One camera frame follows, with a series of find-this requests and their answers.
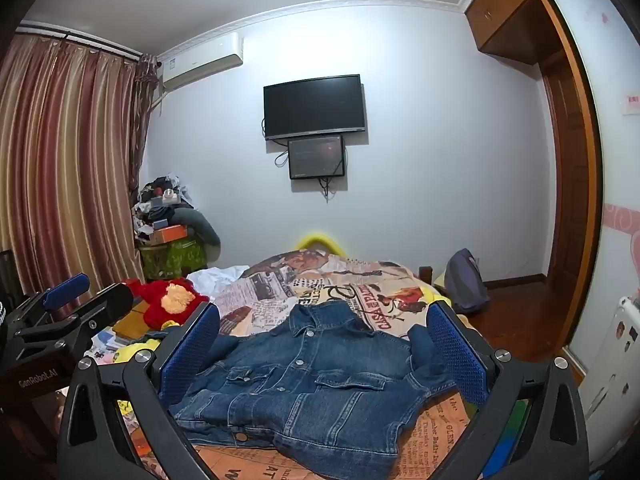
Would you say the grey bolster pillow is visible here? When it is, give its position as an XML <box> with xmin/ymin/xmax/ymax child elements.
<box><xmin>167</xmin><ymin>207</ymin><xmax>222</xmax><ymax>261</ymax></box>

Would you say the red plush toy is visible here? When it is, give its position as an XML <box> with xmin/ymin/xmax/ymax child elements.
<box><xmin>125</xmin><ymin>277</ymin><xmax>210</xmax><ymax>331</ymax></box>

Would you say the black wall television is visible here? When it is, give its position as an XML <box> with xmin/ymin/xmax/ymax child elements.
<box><xmin>263</xmin><ymin>74</ymin><xmax>367</xmax><ymax>142</ymax></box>

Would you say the picture book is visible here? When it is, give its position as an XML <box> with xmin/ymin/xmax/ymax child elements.
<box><xmin>92</xmin><ymin>327</ymin><xmax>126</xmax><ymax>363</ymax></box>

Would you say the white appliance with stickers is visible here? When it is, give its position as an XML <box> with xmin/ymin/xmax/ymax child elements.
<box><xmin>582</xmin><ymin>296</ymin><xmax>640</xmax><ymax>471</ymax></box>

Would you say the black cable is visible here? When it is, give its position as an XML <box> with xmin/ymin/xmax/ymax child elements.
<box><xmin>319</xmin><ymin>176</ymin><xmax>347</xmax><ymax>204</ymax></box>

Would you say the wooden door frame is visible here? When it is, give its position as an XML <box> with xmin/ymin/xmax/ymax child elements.
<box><xmin>535</xmin><ymin>0</ymin><xmax>603</xmax><ymax>361</ymax></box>

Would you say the yellow bed headboard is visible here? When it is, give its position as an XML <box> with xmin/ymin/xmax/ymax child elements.
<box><xmin>294</xmin><ymin>231</ymin><xmax>346</xmax><ymax>256</ymax></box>

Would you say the striped red gold curtain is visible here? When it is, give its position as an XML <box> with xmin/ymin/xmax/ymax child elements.
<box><xmin>0</xmin><ymin>35</ymin><xmax>151</xmax><ymax>306</ymax></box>

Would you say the yellow cloth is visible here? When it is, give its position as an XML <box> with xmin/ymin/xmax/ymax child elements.
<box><xmin>112</xmin><ymin>327</ymin><xmax>161</xmax><ymax>363</ymax></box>

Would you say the brown cardboard box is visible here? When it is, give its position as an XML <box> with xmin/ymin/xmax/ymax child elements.
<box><xmin>112</xmin><ymin>300</ymin><xmax>151</xmax><ymax>341</ymax></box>

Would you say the orange box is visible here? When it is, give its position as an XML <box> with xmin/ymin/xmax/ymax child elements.
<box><xmin>150</xmin><ymin>225</ymin><xmax>188</xmax><ymax>246</ymax></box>

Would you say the pile of clutter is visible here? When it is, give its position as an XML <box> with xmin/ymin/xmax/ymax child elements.
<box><xmin>132</xmin><ymin>175</ymin><xmax>193</xmax><ymax>233</ymax></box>

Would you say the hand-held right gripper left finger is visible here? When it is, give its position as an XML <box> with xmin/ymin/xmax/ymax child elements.
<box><xmin>56</xmin><ymin>301</ymin><xmax>236</xmax><ymax>480</ymax></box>

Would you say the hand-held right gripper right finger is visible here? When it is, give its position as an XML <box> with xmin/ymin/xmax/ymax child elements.
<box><xmin>425</xmin><ymin>299</ymin><xmax>591</xmax><ymax>480</ymax></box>

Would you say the white cloth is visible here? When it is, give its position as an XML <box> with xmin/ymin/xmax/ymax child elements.
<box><xmin>187</xmin><ymin>265</ymin><xmax>250</xmax><ymax>303</ymax></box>

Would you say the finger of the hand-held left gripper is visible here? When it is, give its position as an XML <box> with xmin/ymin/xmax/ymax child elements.
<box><xmin>20</xmin><ymin>283</ymin><xmax>135</xmax><ymax>366</ymax></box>
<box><xmin>6</xmin><ymin>274</ymin><xmax>92</xmax><ymax>333</ymax></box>

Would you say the wooden overhead cabinet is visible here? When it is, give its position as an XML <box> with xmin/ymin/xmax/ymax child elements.
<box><xmin>464</xmin><ymin>0</ymin><xmax>576</xmax><ymax>65</ymax></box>

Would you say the grey backpack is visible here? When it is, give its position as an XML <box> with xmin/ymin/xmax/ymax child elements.
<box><xmin>442</xmin><ymin>248</ymin><xmax>491</xmax><ymax>315</ymax></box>

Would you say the curtain rod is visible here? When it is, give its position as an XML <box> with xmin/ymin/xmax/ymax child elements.
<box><xmin>15</xmin><ymin>20</ymin><xmax>161</xmax><ymax>66</ymax></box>

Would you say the green storage box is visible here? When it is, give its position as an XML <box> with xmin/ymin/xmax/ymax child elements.
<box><xmin>139</xmin><ymin>237</ymin><xmax>207</xmax><ymax>281</ymax></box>

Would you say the small black wall monitor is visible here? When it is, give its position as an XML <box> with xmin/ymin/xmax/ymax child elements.
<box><xmin>287</xmin><ymin>136</ymin><xmax>346</xmax><ymax>180</ymax></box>

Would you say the white air conditioner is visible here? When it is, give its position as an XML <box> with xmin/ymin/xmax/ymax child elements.
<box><xmin>157</xmin><ymin>31</ymin><xmax>245</xmax><ymax>93</ymax></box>

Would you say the newspaper print blanket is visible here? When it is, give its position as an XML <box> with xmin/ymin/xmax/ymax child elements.
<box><xmin>85</xmin><ymin>252</ymin><xmax>501</xmax><ymax>480</ymax></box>

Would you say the blue denim jacket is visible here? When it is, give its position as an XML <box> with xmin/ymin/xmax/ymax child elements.
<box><xmin>172</xmin><ymin>301</ymin><xmax>466</xmax><ymax>480</ymax></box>

